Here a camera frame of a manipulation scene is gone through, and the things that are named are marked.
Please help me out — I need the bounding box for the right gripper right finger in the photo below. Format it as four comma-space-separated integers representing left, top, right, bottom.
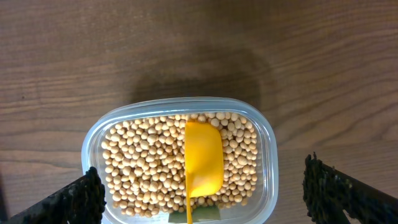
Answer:
302, 154, 397, 224

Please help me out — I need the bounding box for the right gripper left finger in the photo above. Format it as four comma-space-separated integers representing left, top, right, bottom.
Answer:
1, 167, 106, 224

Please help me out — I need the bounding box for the yellow measuring scoop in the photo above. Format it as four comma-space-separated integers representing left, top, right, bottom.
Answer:
185, 122, 224, 224

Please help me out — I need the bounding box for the clear plastic container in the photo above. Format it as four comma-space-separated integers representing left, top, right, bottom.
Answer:
81, 97, 279, 224

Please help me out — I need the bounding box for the pile of soybeans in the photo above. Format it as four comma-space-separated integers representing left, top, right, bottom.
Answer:
101, 112, 258, 217

